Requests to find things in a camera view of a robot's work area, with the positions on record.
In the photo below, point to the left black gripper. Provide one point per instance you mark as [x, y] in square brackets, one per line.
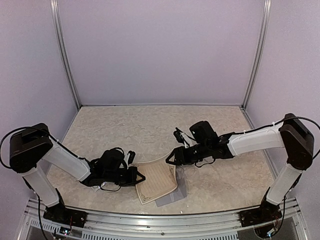
[132, 180]

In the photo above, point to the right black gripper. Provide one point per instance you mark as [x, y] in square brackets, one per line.
[180, 158]

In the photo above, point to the beige letter paper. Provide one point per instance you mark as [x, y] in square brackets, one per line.
[160, 179]

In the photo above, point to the grey envelope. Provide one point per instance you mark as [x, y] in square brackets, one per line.
[178, 194]

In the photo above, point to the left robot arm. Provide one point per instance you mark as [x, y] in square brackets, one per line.
[31, 144]

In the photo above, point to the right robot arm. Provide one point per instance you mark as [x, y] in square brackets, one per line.
[289, 133]

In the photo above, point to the sticker sheet with seals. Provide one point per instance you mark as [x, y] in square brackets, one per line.
[97, 188]

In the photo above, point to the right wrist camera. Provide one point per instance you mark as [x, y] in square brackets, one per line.
[182, 138]

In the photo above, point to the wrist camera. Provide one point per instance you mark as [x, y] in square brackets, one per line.
[182, 138]
[129, 158]

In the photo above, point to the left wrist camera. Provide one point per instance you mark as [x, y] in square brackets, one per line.
[129, 158]

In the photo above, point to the front aluminium rail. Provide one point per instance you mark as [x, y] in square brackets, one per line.
[221, 225]

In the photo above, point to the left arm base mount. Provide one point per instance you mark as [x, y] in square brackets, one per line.
[59, 213]

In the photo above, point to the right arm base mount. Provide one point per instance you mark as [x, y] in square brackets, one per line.
[266, 212]

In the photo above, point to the right aluminium frame post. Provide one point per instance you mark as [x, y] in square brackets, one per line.
[258, 53]

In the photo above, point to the aluminium frame post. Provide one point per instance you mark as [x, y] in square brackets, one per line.
[258, 53]
[54, 5]

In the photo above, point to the left aluminium frame post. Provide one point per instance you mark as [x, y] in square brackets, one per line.
[54, 5]

